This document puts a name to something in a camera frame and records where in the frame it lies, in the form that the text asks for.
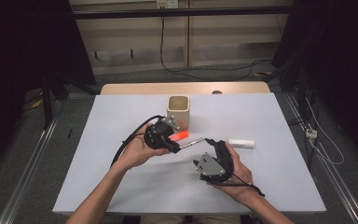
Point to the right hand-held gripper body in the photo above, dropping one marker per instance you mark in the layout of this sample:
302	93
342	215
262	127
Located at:
211	166

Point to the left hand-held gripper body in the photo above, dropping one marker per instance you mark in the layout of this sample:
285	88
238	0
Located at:
157	137

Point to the orange highlighter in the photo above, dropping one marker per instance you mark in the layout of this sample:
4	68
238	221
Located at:
180	135

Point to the beige square pen holder cup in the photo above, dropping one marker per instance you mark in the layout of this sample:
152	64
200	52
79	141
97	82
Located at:
178	116

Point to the silver pen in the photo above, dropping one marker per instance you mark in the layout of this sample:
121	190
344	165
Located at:
192	143

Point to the white eraser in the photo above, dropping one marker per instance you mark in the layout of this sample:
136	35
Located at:
240	143

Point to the person's left hand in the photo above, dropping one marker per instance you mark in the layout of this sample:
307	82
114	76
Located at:
135	152

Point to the person's right hand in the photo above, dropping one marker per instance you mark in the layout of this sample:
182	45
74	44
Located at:
240	169

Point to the wooden table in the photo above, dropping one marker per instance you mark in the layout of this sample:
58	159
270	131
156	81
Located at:
136	88

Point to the pale grey table mat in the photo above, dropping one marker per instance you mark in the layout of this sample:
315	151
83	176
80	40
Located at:
276	174

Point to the yellow floor tape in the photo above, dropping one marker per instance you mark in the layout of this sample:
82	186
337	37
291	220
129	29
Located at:
37	104
262	73

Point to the small black floor object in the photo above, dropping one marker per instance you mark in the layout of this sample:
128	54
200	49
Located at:
70	133

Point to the white plug adapter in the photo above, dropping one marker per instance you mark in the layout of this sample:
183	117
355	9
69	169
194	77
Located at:
311	133

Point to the beige wooden cabinet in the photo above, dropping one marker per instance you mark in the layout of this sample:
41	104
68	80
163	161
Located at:
130	37

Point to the black metal stand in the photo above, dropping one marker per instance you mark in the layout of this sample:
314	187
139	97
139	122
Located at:
46	105

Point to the black horizontal metal bar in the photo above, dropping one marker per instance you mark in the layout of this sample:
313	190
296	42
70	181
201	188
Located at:
183	12

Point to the black curtain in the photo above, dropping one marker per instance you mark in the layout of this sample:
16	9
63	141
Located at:
338	62
28	46

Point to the aluminium floor rail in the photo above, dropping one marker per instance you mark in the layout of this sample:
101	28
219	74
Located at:
28	174
332	174

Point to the white wall power outlet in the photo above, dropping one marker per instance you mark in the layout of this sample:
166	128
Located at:
167	3

